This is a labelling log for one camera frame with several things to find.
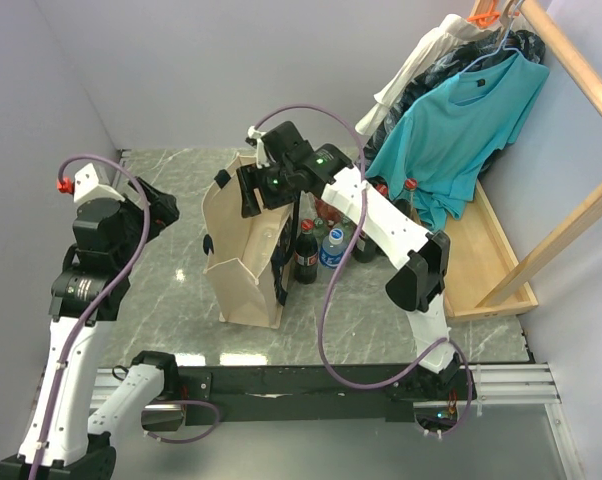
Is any red plaid folded cloth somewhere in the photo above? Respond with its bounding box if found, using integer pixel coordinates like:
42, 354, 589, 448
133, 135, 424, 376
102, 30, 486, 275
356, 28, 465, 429
313, 198, 345, 228

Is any cola bottle red cap front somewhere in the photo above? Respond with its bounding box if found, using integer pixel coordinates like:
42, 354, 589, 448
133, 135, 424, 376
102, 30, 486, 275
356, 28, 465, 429
352, 182, 389, 263

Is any Pocari bottle blue cap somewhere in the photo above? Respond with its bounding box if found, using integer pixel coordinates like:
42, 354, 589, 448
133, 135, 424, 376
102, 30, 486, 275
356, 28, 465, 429
319, 228, 347, 270
250, 223, 280, 252

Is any clear green-capped glass bottle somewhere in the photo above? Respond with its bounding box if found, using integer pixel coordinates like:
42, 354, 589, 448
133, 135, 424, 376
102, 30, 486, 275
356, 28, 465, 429
313, 217, 330, 243

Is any turquoise t-shirt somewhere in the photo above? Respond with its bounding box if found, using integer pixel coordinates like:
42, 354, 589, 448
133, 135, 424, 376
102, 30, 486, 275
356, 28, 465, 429
366, 53, 549, 230

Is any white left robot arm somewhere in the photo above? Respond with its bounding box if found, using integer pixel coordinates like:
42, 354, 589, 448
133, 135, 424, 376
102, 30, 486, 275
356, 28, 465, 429
0, 177, 182, 479

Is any wooden clothes rack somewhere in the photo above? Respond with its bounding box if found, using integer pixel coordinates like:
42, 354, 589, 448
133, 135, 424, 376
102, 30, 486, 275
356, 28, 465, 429
445, 1, 602, 322

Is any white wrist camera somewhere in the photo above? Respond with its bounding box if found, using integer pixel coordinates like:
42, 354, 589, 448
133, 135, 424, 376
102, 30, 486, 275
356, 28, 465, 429
57, 163, 124, 207
246, 126, 270, 169

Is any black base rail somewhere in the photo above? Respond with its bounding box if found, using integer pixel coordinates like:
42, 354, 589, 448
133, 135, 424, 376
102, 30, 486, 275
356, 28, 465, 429
153, 360, 476, 422

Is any orange hanger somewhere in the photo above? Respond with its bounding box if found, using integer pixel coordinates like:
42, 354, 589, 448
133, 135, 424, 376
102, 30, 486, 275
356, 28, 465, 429
467, 0, 501, 28

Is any dark floral shirt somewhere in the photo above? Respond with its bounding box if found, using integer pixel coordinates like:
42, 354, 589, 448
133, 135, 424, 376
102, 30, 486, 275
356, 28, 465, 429
364, 30, 546, 167

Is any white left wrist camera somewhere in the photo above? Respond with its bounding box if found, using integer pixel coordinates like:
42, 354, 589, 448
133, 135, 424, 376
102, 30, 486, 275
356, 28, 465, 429
57, 163, 124, 207

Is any beige canvas tote bag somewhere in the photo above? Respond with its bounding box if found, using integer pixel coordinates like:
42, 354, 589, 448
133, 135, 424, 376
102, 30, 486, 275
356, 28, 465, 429
202, 152, 294, 329

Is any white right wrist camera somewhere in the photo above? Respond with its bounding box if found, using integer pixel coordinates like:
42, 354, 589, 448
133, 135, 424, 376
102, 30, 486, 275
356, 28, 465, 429
246, 126, 270, 169

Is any light blue hanger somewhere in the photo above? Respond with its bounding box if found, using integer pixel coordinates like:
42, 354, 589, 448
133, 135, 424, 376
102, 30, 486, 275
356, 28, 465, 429
460, 0, 524, 74

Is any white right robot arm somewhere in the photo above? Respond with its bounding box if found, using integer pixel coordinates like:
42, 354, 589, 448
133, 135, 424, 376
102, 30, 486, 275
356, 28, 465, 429
237, 121, 462, 398

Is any white garment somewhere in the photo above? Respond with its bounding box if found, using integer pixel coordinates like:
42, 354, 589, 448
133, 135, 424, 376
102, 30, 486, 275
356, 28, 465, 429
355, 14, 497, 137

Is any cola bottle red cap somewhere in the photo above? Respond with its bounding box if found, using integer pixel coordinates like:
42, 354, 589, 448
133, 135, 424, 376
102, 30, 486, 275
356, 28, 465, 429
294, 219, 319, 285
393, 177, 421, 225
352, 182, 389, 263

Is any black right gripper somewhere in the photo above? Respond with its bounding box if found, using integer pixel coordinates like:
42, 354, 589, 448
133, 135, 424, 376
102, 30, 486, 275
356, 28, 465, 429
235, 160, 297, 220

